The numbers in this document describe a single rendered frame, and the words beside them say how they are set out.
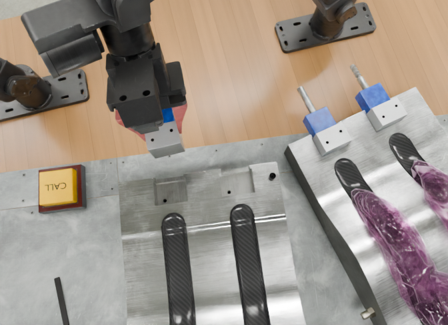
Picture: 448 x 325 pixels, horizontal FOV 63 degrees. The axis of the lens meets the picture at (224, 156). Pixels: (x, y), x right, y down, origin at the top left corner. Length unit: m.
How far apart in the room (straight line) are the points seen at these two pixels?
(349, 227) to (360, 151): 0.14
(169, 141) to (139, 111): 0.15
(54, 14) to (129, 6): 0.09
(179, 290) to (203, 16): 0.55
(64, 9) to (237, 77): 0.41
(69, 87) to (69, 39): 0.38
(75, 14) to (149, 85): 0.10
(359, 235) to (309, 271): 0.12
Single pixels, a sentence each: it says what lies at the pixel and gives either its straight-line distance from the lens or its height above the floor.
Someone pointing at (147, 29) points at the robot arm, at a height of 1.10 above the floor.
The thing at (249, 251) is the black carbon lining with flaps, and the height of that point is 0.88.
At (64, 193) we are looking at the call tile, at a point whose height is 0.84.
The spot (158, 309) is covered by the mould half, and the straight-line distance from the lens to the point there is 0.60.
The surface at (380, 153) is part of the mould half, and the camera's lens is 0.69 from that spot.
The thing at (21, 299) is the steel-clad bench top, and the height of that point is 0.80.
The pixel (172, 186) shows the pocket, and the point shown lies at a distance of 0.63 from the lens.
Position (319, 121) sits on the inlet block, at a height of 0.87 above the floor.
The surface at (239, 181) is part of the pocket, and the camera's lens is 0.62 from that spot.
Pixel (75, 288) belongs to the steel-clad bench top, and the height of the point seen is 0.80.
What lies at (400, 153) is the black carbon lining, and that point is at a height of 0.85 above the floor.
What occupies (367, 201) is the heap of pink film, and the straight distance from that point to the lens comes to 0.63.
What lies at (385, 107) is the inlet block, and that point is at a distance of 0.69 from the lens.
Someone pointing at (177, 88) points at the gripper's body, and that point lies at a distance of 0.48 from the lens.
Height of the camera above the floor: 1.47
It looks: 75 degrees down
